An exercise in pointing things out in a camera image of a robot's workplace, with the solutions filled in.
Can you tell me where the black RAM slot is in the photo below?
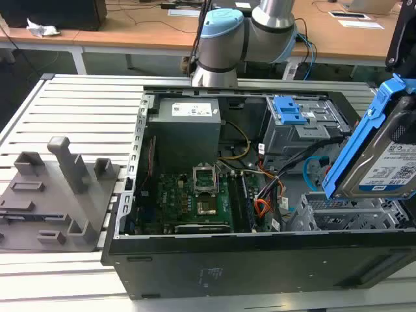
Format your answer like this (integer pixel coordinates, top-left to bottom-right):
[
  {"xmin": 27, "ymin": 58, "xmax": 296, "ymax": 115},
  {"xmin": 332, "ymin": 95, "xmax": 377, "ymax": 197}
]
[{"xmin": 227, "ymin": 174, "xmax": 244, "ymax": 233}]

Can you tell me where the white power strip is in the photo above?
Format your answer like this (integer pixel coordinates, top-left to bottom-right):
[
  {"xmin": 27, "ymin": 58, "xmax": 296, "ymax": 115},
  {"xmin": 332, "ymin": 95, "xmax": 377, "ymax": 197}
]
[{"xmin": 281, "ymin": 62, "xmax": 299, "ymax": 81}]

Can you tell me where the black box on desk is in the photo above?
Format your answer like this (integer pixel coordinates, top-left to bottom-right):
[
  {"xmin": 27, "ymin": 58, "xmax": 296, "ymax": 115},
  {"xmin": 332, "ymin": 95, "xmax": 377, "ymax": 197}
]
[{"xmin": 0, "ymin": 0, "xmax": 108, "ymax": 32}]

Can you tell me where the grey parts rack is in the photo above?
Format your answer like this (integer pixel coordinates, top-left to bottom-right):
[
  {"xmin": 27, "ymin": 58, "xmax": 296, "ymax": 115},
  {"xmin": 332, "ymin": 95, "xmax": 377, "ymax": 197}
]
[{"xmin": 0, "ymin": 136, "xmax": 122, "ymax": 253}]

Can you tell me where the blue plastic drive latch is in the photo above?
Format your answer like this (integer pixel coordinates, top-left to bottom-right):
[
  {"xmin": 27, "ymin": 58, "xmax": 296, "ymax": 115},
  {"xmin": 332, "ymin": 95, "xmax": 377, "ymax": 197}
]
[{"xmin": 274, "ymin": 96, "xmax": 308, "ymax": 125}]

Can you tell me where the hard disk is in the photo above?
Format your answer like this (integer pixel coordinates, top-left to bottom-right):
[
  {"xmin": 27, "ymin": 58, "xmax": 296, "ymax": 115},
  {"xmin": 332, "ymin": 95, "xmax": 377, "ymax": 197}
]
[{"xmin": 323, "ymin": 73, "xmax": 416, "ymax": 200}]

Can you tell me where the blue cable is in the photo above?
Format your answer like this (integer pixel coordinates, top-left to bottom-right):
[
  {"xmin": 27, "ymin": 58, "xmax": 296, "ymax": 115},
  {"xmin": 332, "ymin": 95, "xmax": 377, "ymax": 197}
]
[{"xmin": 297, "ymin": 32, "xmax": 319, "ymax": 81}]

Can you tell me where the grey optical drive cage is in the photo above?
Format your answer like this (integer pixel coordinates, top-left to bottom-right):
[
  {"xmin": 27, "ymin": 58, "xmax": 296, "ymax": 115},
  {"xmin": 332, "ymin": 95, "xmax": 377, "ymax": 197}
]
[{"xmin": 262, "ymin": 96, "xmax": 354, "ymax": 170}]

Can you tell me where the grey metal disk bay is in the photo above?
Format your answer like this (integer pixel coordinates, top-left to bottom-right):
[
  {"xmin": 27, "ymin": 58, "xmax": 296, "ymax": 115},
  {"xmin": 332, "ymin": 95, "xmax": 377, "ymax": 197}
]
[{"xmin": 287, "ymin": 191, "xmax": 412, "ymax": 232}]

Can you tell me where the thin red wire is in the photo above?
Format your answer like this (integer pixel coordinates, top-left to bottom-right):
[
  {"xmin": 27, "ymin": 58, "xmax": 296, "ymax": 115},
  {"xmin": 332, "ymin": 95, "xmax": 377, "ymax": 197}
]
[{"xmin": 147, "ymin": 136, "xmax": 157, "ymax": 183}]

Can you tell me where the black sleeved wire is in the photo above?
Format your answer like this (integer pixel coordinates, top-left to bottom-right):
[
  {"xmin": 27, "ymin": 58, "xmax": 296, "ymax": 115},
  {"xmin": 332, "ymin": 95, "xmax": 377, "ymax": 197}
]
[{"xmin": 256, "ymin": 138, "xmax": 345, "ymax": 199}]

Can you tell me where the black desk cable hatch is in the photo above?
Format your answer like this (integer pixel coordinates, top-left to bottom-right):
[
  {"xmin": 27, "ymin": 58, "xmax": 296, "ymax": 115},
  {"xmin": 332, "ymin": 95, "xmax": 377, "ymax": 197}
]
[{"xmin": 328, "ymin": 10, "xmax": 372, "ymax": 21}]

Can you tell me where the black graphics card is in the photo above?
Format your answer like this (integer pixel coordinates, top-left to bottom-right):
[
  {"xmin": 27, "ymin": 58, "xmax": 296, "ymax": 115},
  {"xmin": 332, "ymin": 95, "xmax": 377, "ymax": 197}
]
[{"xmin": 174, "ymin": 222, "xmax": 230, "ymax": 234}]

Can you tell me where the black PC case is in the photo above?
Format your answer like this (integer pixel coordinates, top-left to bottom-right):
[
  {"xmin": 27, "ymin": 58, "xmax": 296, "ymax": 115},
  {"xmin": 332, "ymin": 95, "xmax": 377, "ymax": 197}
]
[{"xmin": 100, "ymin": 84, "xmax": 416, "ymax": 300}]

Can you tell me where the blue disk data wire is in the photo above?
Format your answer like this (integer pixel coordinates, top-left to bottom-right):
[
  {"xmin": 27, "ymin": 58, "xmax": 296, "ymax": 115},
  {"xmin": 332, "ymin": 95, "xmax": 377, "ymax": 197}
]
[{"xmin": 303, "ymin": 155, "xmax": 331, "ymax": 193}]

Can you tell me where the wooden desk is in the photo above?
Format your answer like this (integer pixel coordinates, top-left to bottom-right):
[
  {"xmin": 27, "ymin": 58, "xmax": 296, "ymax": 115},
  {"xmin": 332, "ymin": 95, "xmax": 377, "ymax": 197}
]
[{"xmin": 0, "ymin": 0, "xmax": 416, "ymax": 77}]

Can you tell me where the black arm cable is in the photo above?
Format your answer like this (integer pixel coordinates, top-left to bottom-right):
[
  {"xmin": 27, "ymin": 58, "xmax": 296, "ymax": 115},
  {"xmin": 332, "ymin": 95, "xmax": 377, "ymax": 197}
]
[{"xmin": 191, "ymin": 0, "xmax": 213, "ymax": 76}]

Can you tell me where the white paper sheet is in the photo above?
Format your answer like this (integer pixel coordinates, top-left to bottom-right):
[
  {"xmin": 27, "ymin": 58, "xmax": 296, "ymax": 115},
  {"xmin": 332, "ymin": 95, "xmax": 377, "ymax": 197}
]
[
  {"xmin": 337, "ymin": 19, "xmax": 385, "ymax": 31},
  {"xmin": 168, "ymin": 8, "xmax": 202, "ymax": 18}
]

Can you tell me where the crumpled white paper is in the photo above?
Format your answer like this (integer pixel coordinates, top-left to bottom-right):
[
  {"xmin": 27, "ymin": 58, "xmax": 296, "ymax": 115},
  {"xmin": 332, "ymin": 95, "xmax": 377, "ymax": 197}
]
[{"xmin": 25, "ymin": 18, "xmax": 62, "ymax": 38}]

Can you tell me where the grey power supply unit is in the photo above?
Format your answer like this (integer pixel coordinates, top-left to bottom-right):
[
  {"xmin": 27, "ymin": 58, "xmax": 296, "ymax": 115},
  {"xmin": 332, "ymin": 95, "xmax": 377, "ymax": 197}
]
[{"xmin": 148, "ymin": 97, "xmax": 222, "ymax": 163}]

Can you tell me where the green motherboard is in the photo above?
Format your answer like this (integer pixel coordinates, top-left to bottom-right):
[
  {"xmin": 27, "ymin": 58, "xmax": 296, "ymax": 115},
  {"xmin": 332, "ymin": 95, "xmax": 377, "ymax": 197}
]
[{"xmin": 133, "ymin": 170, "xmax": 280, "ymax": 235}]

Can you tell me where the orange yellow black wire bundle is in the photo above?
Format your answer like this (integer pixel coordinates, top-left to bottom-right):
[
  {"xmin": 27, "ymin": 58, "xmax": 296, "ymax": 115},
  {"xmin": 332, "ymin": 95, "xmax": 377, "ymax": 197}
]
[{"xmin": 254, "ymin": 175, "xmax": 287, "ymax": 225}]

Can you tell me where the metal socket cover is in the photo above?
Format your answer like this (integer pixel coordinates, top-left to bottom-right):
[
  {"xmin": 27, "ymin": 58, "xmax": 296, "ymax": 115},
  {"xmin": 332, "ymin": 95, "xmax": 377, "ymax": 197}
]
[{"xmin": 192, "ymin": 165, "xmax": 218, "ymax": 196}]

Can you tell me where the CPU socket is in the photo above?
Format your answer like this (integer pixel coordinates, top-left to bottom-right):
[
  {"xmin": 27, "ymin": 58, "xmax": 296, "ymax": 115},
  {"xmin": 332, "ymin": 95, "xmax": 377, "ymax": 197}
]
[{"xmin": 196, "ymin": 200, "xmax": 218, "ymax": 216}]

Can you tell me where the yellow and black wire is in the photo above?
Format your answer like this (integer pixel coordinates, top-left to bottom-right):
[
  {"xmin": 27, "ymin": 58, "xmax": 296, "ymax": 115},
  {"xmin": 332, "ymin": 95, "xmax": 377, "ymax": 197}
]
[{"xmin": 216, "ymin": 120, "xmax": 252, "ymax": 161}]

